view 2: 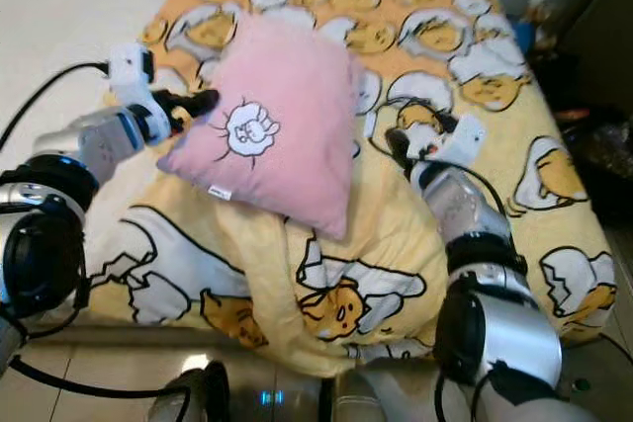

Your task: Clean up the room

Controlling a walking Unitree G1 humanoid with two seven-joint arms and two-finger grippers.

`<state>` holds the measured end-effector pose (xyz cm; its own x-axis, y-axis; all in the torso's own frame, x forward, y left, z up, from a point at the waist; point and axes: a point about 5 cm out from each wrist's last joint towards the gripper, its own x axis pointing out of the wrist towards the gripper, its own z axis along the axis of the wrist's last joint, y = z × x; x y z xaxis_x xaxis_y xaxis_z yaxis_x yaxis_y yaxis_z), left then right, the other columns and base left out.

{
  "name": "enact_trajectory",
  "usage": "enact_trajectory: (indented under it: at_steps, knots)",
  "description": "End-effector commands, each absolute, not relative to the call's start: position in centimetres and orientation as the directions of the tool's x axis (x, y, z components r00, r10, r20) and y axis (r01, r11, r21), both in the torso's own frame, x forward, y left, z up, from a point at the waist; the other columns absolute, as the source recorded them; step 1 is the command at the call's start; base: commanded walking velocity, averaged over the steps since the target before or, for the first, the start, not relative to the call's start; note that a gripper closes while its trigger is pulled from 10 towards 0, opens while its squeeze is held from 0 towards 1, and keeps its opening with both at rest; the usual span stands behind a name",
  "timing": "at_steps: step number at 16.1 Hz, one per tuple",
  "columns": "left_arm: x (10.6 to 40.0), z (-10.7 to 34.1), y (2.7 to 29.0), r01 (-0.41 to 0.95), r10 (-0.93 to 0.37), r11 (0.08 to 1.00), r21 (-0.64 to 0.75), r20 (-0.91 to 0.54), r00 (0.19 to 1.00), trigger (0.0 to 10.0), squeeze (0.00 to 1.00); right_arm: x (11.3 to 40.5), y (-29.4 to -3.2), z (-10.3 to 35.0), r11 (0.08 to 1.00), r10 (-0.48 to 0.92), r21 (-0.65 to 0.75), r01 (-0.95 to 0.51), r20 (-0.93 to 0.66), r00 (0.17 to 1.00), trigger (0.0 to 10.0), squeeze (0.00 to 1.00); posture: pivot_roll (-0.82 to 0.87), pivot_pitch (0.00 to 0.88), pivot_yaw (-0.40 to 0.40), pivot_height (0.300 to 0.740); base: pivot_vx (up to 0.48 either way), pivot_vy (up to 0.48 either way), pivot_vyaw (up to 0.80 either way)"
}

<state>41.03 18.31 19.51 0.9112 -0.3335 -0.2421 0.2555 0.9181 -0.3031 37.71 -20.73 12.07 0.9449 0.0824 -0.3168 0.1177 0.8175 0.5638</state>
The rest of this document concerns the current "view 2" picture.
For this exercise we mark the clear crumpled plastic bag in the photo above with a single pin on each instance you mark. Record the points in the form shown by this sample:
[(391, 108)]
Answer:
[(603, 155)]

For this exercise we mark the dark grey sliding wardrobe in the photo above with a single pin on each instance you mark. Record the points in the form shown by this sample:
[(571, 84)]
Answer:
[(603, 37)]

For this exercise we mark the small toy figurine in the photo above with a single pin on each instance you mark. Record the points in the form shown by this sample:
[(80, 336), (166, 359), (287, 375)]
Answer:
[(539, 27)]

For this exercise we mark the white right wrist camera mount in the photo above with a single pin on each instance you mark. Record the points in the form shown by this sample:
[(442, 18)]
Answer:
[(467, 137)]

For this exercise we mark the white quilted mattress pad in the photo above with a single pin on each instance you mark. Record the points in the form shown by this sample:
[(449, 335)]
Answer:
[(49, 7)]

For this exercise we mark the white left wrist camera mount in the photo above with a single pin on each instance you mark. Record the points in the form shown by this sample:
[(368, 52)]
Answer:
[(131, 71)]

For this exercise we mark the pink sheep print pillow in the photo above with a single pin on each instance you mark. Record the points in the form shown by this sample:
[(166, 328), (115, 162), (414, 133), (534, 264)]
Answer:
[(297, 86)]

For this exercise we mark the dark left robot foot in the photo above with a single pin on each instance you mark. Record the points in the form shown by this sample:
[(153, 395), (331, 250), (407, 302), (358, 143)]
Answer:
[(193, 397)]

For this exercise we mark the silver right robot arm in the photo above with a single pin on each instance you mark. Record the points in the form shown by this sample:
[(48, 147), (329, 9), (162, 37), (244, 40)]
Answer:
[(504, 328)]

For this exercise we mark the dark robot foot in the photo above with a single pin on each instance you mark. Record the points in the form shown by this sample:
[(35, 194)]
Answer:
[(193, 397), (376, 402)]

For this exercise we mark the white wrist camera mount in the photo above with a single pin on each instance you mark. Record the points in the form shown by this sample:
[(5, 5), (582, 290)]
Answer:
[(131, 71), (467, 137)]

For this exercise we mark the yellow egg print duvet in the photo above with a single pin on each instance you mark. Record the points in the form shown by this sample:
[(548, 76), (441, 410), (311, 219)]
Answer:
[(386, 244)]

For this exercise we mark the dark right robot foot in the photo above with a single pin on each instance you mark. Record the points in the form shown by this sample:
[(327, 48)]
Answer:
[(376, 402)]

